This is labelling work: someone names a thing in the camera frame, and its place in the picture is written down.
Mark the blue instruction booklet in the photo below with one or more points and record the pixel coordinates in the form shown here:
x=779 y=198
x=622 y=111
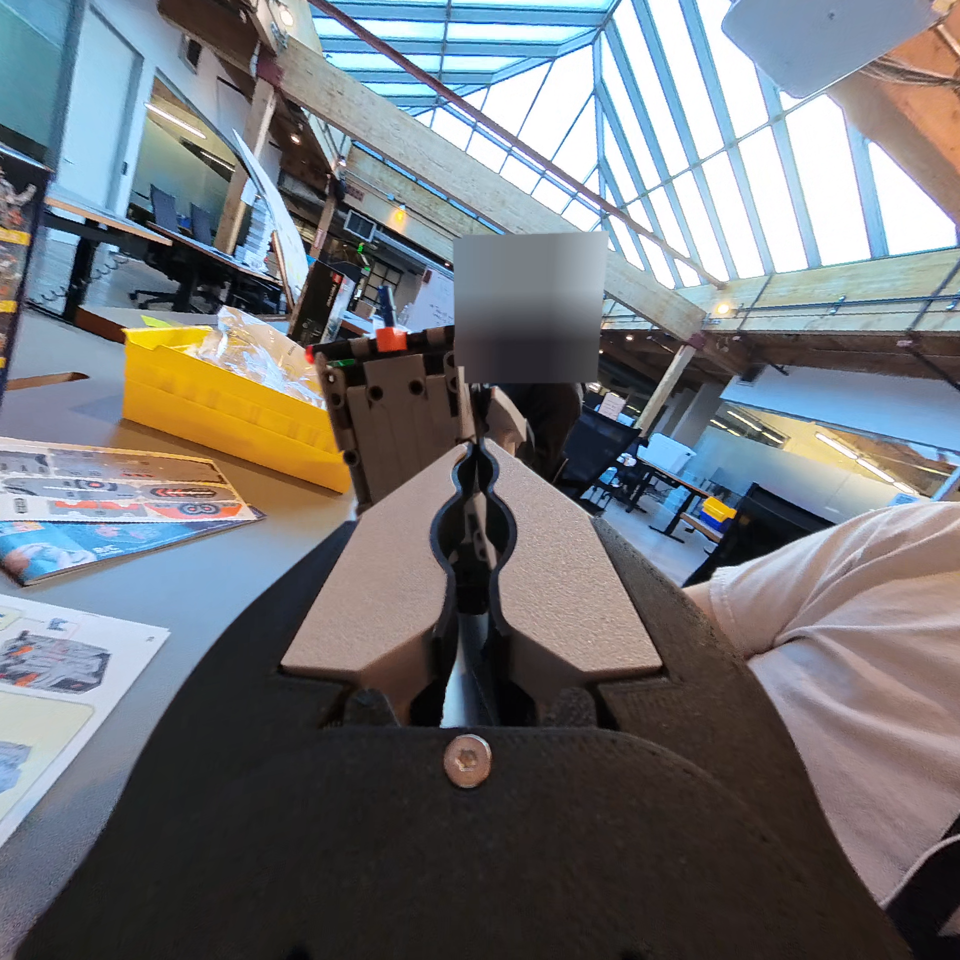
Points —
x=97 y=544

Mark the long dark office desk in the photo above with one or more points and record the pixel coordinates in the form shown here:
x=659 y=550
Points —
x=217 y=262

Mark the black monitor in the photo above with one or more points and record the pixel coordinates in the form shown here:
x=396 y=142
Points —
x=765 y=532

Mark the dark toy set box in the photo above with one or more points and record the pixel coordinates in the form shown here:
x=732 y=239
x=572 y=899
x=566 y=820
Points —
x=15 y=262

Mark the small yellow bin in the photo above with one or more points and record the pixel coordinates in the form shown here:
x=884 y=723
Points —
x=718 y=510

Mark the wooden-top standing desk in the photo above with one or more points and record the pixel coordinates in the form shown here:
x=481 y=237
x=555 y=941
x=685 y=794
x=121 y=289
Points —
x=97 y=221

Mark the black office chair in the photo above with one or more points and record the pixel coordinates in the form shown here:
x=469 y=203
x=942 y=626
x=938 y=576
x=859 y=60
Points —
x=600 y=450

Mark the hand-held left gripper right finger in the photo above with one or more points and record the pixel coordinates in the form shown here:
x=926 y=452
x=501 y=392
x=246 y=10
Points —
x=577 y=600

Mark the grey toy brick assembly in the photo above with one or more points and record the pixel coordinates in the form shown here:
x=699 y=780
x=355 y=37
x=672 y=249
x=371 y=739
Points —
x=390 y=420

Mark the white instruction sheet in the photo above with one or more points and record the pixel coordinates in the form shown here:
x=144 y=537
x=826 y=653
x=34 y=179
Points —
x=52 y=697

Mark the leaning whiteboard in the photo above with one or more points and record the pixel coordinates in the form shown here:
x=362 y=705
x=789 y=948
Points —
x=277 y=210

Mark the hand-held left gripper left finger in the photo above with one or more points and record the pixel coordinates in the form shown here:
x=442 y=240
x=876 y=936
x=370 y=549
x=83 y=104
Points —
x=375 y=585

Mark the sticker sheet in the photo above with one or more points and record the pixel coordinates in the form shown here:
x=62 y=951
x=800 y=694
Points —
x=112 y=487

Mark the black cardboard box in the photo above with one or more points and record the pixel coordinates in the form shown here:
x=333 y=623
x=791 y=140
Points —
x=322 y=300

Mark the wooden strip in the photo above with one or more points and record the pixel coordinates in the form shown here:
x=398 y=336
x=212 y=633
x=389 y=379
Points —
x=45 y=380

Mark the yellow plastic bin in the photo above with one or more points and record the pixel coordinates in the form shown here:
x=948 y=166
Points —
x=225 y=420

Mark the clear plastic bags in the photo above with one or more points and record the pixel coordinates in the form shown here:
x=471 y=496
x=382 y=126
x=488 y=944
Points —
x=255 y=352

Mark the white box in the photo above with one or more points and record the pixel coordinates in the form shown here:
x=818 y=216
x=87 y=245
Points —
x=667 y=454

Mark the grey desk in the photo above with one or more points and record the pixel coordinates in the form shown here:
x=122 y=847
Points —
x=187 y=592

